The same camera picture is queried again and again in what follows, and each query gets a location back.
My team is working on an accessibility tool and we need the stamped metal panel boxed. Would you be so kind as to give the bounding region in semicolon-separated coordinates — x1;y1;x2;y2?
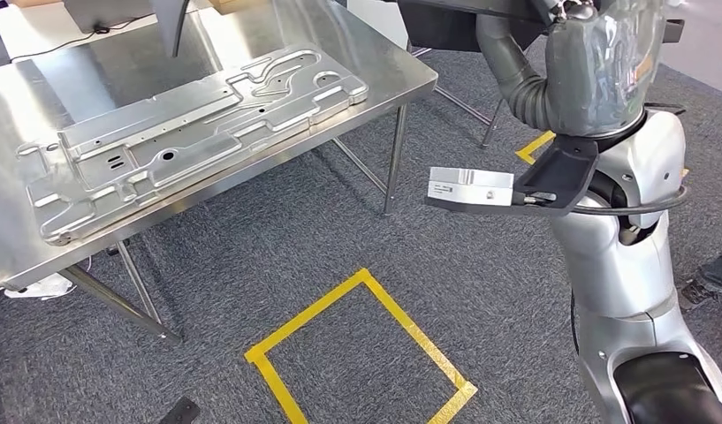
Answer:
15;49;370;247

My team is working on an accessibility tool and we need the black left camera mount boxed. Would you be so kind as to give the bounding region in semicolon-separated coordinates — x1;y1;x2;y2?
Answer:
160;396;201;424

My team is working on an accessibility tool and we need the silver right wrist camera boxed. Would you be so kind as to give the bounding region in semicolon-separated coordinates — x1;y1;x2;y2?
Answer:
427;166;516;208

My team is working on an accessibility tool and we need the stainless steel workbench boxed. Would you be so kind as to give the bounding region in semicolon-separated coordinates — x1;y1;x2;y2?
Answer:
0;0;439;346

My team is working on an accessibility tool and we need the white table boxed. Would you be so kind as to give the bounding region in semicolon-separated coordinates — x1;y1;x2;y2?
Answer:
346;0;410;51
0;0;236;64

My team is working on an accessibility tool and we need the black right camera cable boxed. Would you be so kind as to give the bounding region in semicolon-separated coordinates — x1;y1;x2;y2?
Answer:
515;102;690;219

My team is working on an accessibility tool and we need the white crumpled paper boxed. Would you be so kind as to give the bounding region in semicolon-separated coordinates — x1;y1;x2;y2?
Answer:
2;272;76;301

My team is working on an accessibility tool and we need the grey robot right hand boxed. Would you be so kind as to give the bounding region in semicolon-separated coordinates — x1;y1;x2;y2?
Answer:
543;0;670;140

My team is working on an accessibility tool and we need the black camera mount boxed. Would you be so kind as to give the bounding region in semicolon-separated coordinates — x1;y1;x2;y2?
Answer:
423;133;601;219
160;396;201;424

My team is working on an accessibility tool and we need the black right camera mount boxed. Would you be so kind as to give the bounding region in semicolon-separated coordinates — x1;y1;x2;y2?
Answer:
423;133;601;219

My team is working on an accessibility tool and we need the black plastic frame part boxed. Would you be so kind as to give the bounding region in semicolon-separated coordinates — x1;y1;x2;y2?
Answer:
149;0;687;58

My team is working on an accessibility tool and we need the black power cable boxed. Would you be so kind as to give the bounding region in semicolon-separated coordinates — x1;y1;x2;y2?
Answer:
9;14;158;64

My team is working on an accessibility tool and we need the steel table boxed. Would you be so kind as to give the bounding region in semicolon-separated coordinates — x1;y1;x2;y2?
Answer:
407;45;508;151

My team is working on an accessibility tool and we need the brown cardboard box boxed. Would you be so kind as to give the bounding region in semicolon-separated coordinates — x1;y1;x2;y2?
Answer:
209;0;270;17

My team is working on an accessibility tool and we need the grey box device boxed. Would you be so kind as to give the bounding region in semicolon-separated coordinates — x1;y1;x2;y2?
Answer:
63;0;158;34

